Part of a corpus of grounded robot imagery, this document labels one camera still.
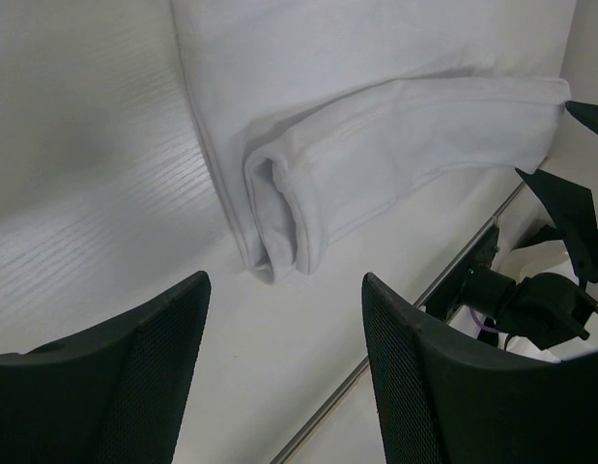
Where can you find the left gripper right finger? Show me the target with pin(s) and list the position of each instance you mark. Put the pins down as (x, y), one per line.
(498, 407)

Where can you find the white skirt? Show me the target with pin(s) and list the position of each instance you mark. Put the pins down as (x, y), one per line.
(316, 116)

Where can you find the aluminium table edge rail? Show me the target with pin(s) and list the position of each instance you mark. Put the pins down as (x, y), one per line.
(392, 379)

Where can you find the white folded cloth pile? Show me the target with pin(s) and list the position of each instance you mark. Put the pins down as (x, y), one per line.
(484, 292)

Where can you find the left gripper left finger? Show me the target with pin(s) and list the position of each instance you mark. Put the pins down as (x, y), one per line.
(114, 393)

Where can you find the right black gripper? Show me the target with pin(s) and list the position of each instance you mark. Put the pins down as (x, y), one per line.
(549, 309)

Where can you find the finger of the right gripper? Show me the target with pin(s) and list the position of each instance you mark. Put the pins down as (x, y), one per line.
(584, 113)

